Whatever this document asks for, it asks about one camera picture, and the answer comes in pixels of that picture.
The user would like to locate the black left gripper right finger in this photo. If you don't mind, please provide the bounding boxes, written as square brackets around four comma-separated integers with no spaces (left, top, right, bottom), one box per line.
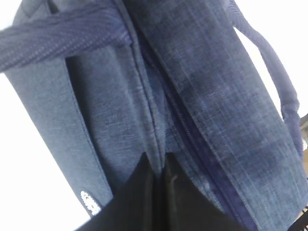
[163,153,243,231]

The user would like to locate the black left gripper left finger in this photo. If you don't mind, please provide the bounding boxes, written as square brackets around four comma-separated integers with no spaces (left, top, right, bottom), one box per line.
[78,153,166,231]

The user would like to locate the dark navy fabric lunch bag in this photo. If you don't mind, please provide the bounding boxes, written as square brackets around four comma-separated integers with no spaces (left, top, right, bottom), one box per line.
[0,0,308,231]

